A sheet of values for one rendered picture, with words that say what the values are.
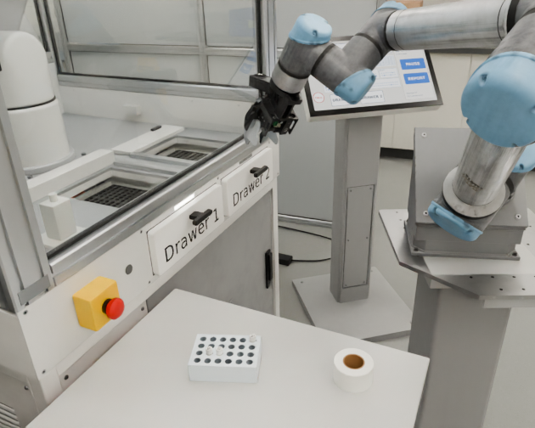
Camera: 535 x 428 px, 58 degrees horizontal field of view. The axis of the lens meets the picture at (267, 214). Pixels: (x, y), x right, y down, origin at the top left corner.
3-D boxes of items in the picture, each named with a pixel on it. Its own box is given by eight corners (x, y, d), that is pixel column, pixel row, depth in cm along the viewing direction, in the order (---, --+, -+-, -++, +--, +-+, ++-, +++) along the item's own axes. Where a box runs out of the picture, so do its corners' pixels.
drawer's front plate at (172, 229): (224, 221, 132) (222, 183, 127) (160, 277, 108) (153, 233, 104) (218, 220, 132) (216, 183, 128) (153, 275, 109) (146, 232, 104)
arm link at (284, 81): (272, 54, 102) (303, 54, 106) (264, 71, 106) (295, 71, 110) (286, 80, 99) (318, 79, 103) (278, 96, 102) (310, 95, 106)
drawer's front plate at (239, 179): (273, 179, 157) (272, 147, 152) (228, 217, 134) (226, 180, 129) (267, 178, 158) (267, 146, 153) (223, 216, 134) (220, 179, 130)
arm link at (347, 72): (392, 56, 94) (348, 23, 95) (357, 98, 92) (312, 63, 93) (382, 76, 101) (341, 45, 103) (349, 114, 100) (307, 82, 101)
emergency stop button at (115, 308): (128, 312, 91) (125, 295, 90) (114, 324, 88) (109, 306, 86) (115, 308, 93) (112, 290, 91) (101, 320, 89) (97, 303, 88)
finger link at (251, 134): (244, 158, 118) (261, 132, 112) (235, 139, 120) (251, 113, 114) (254, 158, 120) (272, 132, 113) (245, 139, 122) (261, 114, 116)
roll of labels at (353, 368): (328, 367, 90) (329, 350, 89) (364, 362, 91) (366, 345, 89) (339, 396, 84) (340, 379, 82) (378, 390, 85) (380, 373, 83)
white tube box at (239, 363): (261, 351, 95) (261, 335, 93) (257, 383, 87) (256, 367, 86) (199, 348, 96) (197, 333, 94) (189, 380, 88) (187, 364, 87)
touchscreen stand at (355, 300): (423, 332, 211) (458, 98, 166) (324, 351, 202) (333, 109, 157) (374, 271, 255) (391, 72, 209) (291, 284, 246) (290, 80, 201)
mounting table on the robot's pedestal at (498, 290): (520, 240, 153) (527, 206, 147) (604, 335, 113) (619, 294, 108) (375, 242, 154) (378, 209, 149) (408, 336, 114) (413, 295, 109)
